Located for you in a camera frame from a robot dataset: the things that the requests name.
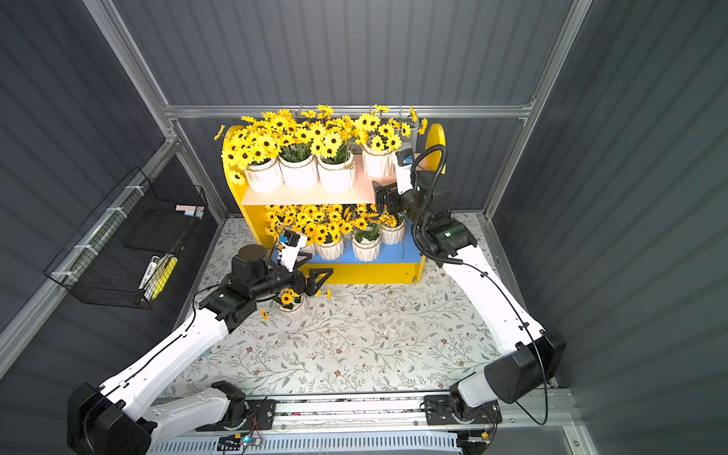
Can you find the yellow wooden shelf unit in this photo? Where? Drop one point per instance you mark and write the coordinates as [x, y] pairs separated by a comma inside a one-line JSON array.
[[398, 264]]

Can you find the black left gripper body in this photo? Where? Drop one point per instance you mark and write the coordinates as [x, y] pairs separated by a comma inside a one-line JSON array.
[[303, 279]]

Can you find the pink sticky notes in basket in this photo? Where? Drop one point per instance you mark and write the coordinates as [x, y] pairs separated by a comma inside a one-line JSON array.
[[191, 211]]

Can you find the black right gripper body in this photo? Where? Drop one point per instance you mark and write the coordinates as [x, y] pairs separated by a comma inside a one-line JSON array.
[[384, 194]]

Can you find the yellow marker in basket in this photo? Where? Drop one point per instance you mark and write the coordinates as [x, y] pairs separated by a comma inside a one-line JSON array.
[[161, 277]]

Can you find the small green circuit board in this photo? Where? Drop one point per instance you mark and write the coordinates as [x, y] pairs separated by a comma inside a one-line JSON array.
[[238, 444]]

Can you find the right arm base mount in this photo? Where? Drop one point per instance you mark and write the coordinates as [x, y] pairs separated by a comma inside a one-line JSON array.
[[443, 410]]

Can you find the shelf pot two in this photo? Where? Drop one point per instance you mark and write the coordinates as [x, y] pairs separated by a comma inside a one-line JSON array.
[[322, 227], [294, 139]]

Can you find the shelf pot four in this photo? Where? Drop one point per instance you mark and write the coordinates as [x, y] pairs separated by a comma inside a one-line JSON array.
[[392, 227], [380, 138]]

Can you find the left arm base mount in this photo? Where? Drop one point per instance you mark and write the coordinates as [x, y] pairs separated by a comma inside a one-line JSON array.
[[242, 416]]

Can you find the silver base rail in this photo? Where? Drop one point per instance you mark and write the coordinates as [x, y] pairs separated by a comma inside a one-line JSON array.
[[369, 413]]

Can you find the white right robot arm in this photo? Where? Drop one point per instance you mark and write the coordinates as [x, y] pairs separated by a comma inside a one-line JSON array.
[[529, 354]]

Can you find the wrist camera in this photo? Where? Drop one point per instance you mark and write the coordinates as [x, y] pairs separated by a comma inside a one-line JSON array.
[[290, 243], [404, 164]]

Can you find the white marker in basket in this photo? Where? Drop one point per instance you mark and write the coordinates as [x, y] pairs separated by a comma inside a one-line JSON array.
[[149, 271]]

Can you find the shelf pot five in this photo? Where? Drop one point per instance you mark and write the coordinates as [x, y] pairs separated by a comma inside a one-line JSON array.
[[289, 301]]

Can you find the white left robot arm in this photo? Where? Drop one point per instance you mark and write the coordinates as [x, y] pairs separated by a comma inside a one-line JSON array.
[[117, 417]]

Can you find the lower shelf pot one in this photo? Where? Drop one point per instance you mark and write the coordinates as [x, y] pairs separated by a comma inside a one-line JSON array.
[[293, 218]]

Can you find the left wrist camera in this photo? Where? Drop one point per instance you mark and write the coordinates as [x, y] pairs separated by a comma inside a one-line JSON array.
[[290, 243]]

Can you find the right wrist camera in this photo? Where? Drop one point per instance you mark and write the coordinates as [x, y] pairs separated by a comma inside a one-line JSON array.
[[404, 164]]

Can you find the lower shelf pot two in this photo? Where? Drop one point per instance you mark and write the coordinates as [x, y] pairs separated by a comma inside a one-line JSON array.
[[322, 227]]

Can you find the black wire wall basket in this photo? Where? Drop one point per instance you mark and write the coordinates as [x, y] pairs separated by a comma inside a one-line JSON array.
[[105, 266]]

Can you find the top shelf pot two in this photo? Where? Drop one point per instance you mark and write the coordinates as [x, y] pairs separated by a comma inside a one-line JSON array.
[[294, 139]]

